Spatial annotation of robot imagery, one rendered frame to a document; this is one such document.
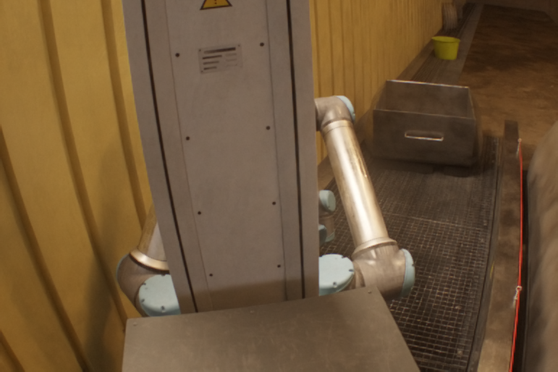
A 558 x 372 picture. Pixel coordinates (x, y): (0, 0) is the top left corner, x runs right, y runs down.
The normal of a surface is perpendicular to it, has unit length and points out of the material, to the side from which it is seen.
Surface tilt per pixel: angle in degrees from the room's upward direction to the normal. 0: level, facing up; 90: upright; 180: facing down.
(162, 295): 5
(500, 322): 0
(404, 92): 90
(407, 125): 89
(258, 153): 90
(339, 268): 5
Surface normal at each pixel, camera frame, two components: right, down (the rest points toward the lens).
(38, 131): 0.89, 0.15
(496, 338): -0.07, -0.89
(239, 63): 0.16, 0.43
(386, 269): 0.07, -0.48
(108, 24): -0.13, 0.45
